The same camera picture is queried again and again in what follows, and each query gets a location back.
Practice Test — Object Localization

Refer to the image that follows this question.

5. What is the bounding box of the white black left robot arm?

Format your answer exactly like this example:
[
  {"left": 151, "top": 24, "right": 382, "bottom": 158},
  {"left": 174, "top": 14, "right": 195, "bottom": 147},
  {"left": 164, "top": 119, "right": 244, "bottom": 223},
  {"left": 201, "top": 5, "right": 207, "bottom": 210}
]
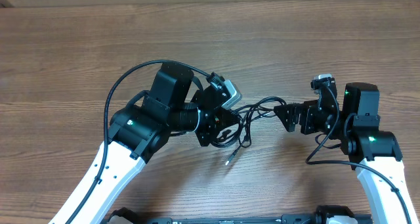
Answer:
[{"left": 51, "top": 60, "right": 242, "bottom": 224}]

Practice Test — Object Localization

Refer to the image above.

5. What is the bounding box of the black USB cable bundle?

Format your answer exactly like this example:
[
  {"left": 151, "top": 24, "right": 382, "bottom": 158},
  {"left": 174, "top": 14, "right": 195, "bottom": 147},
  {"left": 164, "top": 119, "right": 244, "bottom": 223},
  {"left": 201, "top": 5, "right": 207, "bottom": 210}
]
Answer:
[{"left": 209, "top": 96, "right": 287, "bottom": 166}]

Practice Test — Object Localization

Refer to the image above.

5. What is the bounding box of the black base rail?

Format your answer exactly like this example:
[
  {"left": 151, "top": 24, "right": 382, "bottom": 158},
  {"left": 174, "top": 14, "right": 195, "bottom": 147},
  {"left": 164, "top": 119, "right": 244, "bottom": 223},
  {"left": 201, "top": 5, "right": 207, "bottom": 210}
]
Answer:
[{"left": 144, "top": 213, "right": 373, "bottom": 224}]

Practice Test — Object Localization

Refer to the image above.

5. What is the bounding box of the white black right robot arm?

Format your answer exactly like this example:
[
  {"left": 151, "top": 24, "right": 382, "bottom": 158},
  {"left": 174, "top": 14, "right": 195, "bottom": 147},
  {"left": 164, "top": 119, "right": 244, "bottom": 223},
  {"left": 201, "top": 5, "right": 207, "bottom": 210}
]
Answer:
[{"left": 274, "top": 74, "right": 418, "bottom": 223}]

